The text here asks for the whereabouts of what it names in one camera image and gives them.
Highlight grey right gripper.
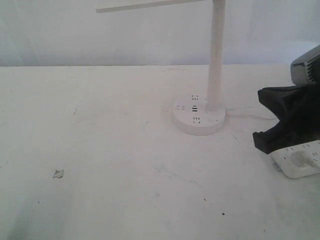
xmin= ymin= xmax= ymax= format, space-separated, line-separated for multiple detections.
xmin=257 ymin=45 xmax=320 ymax=120

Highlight white desk lamp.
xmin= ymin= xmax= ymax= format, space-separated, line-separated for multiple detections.
xmin=95 ymin=0 xmax=227 ymax=136

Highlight white round power plug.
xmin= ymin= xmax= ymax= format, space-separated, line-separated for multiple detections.
xmin=290 ymin=151 xmax=320 ymax=170

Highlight white power strip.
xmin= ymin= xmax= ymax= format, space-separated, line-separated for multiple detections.
xmin=271 ymin=140 xmax=320 ymax=179

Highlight small torn tape scrap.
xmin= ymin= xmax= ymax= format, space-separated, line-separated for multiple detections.
xmin=53 ymin=169 xmax=64 ymax=179

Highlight white power cable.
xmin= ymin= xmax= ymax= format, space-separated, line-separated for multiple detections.
xmin=224 ymin=109 xmax=279 ymax=121

